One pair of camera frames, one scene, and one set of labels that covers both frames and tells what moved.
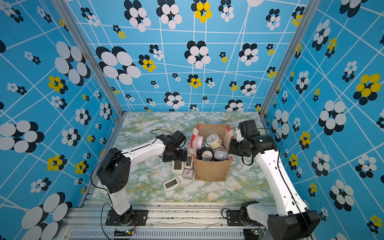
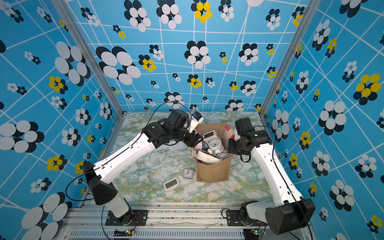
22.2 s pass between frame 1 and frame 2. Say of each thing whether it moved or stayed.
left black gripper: moved
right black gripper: stayed
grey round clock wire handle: stayed
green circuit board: stayed
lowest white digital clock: stayed
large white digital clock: moved
